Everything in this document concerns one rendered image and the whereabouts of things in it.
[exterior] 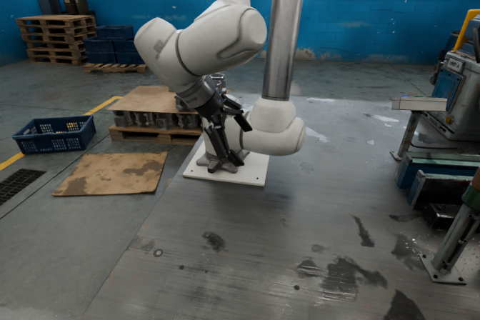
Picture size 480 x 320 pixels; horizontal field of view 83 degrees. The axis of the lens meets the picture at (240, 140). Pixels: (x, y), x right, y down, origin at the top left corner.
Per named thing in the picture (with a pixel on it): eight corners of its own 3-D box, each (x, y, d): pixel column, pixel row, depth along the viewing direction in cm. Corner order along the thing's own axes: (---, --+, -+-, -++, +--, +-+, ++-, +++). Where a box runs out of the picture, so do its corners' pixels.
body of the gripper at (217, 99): (197, 91, 74) (216, 113, 80) (187, 112, 69) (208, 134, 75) (218, 82, 71) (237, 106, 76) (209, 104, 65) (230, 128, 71)
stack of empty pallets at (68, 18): (106, 56, 637) (96, 15, 593) (81, 66, 564) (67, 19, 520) (59, 54, 658) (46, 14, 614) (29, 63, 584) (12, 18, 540)
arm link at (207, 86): (169, 98, 66) (185, 114, 70) (197, 87, 61) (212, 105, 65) (182, 75, 72) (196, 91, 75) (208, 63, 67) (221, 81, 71)
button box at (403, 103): (434, 111, 110) (436, 98, 109) (446, 111, 103) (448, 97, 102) (390, 109, 112) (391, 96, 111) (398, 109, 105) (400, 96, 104)
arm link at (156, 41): (165, 99, 67) (202, 90, 59) (116, 48, 58) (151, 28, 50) (184, 71, 72) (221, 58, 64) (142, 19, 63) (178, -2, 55)
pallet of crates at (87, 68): (158, 63, 584) (151, 23, 545) (144, 73, 515) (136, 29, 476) (103, 62, 589) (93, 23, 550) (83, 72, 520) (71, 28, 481)
